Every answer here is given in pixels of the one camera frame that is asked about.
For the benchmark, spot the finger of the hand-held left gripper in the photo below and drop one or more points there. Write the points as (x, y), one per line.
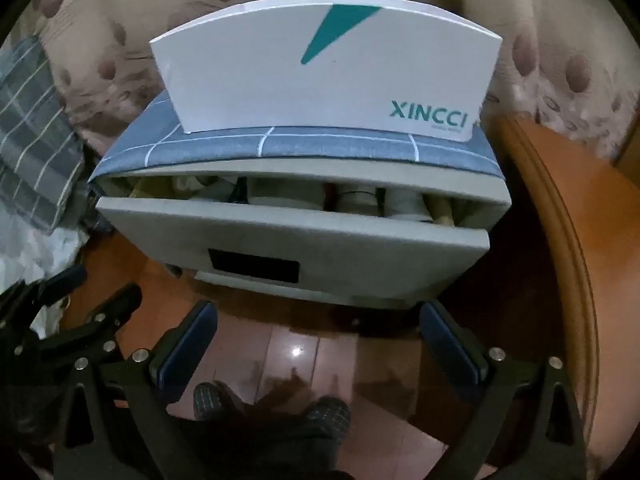
(115, 306)
(67, 277)

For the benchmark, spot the white nightstand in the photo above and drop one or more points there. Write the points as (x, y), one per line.
(350, 170)

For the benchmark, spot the person's left checked slipper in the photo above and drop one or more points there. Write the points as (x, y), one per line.
(210, 402)

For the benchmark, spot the wooden bed frame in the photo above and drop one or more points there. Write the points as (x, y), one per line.
(550, 210)

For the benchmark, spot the person's checked slipper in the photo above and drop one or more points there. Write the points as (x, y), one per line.
(210, 402)
(327, 416)

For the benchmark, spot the row of clothes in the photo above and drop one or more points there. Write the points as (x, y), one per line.
(360, 200)

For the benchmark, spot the pink floral bed blanket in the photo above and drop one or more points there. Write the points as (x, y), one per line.
(100, 35)

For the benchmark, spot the person's right checked slipper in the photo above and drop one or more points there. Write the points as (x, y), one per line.
(327, 416)

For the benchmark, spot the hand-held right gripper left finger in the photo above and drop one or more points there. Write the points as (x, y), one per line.
(185, 347)

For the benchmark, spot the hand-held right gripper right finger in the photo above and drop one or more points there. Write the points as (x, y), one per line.
(452, 355)

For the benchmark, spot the blue checked mattress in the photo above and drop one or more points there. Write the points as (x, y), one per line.
(300, 150)

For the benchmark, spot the grey plaid cloth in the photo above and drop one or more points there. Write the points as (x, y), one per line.
(30, 135)

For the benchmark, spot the white crumpled cloth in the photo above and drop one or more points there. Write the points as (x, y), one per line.
(30, 255)

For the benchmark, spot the white box with teal mark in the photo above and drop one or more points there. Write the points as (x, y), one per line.
(325, 85)

